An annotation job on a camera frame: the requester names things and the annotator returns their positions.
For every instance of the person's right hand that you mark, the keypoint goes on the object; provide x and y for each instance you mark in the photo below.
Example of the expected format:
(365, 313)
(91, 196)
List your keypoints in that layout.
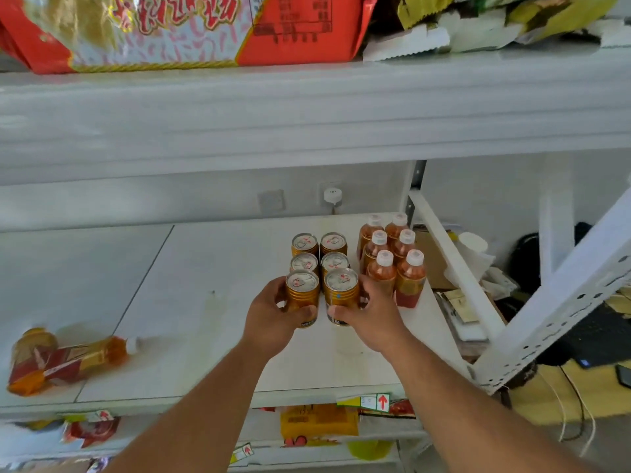
(377, 322)

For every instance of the person's left hand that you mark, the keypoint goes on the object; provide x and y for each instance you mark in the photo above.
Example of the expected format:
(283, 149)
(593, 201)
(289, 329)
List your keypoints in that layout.
(271, 325)

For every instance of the white metal shelf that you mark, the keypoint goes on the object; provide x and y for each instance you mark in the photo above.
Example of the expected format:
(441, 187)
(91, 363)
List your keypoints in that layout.
(197, 290)

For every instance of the person's right forearm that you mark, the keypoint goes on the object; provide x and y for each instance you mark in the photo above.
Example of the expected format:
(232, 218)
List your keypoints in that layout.
(468, 423)

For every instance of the person's left forearm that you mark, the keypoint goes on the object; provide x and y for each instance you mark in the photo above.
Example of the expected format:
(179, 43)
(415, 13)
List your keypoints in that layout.
(197, 418)

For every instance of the yellow white price tag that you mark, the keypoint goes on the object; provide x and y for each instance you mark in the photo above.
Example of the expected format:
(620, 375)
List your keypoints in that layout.
(365, 402)
(88, 417)
(241, 453)

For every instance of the brown cardboard box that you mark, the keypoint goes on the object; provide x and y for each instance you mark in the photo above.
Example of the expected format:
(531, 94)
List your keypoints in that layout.
(434, 261)

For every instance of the red printed snack packet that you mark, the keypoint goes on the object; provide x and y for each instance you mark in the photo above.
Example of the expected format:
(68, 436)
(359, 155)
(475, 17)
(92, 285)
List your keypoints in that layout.
(399, 409)

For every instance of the yellow snack packet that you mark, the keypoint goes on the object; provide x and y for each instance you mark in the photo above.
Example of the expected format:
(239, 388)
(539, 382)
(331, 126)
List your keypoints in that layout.
(318, 421)

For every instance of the white paper roll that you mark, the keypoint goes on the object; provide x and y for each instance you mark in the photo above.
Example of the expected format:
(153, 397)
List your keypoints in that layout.
(473, 251)

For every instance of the yellow-green plastic bag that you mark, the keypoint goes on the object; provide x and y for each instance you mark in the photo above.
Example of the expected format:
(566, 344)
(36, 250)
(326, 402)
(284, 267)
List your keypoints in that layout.
(369, 449)

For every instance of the white round plug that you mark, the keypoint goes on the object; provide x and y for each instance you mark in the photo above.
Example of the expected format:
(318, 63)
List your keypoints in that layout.
(332, 196)

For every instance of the black backpack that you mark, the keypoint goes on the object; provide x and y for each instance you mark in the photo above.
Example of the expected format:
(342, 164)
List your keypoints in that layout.
(525, 261)

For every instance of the pile of colourful snack packets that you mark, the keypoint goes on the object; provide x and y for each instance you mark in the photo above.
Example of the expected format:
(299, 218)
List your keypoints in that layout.
(91, 432)

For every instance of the low wooden table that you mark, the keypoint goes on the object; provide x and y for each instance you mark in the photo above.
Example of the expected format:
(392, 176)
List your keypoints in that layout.
(606, 399)

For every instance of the black phone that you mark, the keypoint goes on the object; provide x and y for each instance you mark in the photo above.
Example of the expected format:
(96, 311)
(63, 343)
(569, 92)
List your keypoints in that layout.
(624, 376)

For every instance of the red biscuit packet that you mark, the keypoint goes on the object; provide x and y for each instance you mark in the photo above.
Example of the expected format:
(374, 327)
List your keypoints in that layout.
(296, 44)

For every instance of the pile of small snack sachets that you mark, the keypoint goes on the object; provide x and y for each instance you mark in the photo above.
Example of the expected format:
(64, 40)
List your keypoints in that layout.
(468, 34)

